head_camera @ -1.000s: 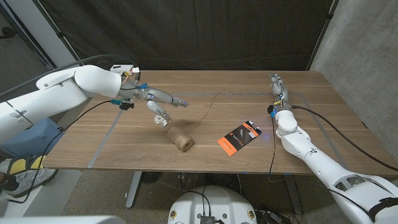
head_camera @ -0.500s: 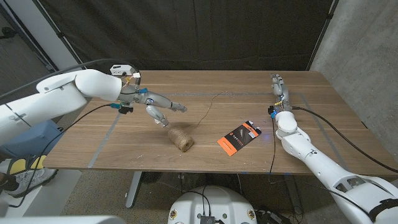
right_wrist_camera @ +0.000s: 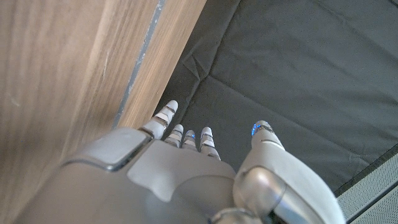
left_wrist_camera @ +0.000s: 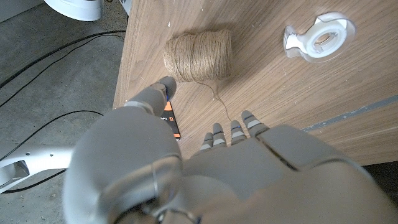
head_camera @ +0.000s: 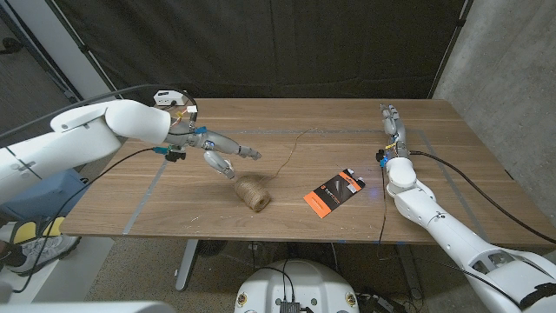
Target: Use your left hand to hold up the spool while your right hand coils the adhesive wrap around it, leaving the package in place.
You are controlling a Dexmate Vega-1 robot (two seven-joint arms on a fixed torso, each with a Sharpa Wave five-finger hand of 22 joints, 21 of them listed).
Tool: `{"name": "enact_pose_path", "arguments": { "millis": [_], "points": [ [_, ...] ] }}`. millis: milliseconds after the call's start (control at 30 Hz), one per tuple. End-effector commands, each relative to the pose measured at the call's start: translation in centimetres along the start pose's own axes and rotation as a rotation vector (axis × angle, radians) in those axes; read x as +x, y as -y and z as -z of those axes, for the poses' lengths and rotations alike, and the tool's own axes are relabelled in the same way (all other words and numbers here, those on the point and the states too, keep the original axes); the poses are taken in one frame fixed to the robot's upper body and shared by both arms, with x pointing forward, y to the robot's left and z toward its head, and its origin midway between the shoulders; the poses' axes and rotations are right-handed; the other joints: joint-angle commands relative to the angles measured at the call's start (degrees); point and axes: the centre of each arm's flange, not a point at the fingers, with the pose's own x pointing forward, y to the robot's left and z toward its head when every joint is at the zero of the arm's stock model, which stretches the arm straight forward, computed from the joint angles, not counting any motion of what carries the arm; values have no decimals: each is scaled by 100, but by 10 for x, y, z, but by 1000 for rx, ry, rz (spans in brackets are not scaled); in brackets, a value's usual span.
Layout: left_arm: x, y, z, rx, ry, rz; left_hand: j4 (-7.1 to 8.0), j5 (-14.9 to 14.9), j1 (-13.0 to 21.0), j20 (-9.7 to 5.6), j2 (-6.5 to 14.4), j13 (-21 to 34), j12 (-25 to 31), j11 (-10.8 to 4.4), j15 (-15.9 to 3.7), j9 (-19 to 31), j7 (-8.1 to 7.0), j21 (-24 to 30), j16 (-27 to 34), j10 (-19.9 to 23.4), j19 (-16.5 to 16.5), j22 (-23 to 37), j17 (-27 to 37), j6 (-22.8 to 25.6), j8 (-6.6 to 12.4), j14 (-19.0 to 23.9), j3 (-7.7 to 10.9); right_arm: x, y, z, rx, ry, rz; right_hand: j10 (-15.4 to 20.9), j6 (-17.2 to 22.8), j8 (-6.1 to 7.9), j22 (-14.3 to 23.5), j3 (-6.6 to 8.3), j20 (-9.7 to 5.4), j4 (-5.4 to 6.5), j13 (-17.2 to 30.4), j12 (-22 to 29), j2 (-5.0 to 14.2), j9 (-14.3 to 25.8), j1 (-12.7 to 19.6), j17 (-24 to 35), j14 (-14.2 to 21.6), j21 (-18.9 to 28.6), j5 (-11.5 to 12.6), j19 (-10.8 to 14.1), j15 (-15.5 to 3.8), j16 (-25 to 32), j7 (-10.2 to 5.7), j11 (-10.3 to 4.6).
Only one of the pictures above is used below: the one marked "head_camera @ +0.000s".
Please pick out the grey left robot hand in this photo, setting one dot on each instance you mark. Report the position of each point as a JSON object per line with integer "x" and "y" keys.
{"x": 213, "y": 143}

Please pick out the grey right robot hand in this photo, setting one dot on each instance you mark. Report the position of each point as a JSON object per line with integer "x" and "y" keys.
{"x": 396, "y": 130}

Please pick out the brown jute twine spool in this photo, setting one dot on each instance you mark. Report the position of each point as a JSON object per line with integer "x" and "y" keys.
{"x": 252, "y": 195}

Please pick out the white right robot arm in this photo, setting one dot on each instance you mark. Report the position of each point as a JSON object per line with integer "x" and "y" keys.
{"x": 434, "y": 217}

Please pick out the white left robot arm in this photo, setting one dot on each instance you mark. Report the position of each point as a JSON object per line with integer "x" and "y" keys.
{"x": 87, "y": 135}

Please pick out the orange and black package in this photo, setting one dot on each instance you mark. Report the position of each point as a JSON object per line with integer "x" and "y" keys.
{"x": 332, "y": 193}

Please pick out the long grey tape strip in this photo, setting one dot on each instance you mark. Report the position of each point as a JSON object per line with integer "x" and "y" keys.
{"x": 269, "y": 131}

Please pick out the black backdrop stand pole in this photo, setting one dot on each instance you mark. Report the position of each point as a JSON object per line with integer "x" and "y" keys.
{"x": 452, "y": 43}
{"x": 87, "y": 52}

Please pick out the black ribbed round object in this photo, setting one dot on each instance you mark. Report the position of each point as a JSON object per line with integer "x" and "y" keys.
{"x": 212, "y": 248}

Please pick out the black backdrop curtain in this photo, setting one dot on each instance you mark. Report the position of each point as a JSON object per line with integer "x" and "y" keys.
{"x": 260, "y": 43}

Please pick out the grey metal table leg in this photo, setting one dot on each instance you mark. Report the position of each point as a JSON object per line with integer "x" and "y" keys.
{"x": 408, "y": 271}
{"x": 187, "y": 265}

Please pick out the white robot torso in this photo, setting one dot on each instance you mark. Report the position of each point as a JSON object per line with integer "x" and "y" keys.
{"x": 304, "y": 282}

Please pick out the blue storage box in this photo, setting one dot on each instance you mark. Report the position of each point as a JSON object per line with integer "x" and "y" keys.
{"x": 52, "y": 195}

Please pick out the grey power strip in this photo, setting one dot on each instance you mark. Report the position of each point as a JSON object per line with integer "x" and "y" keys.
{"x": 382, "y": 304}

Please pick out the grey sneaker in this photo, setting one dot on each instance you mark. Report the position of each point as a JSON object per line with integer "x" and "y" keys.
{"x": 48, "y": 254}

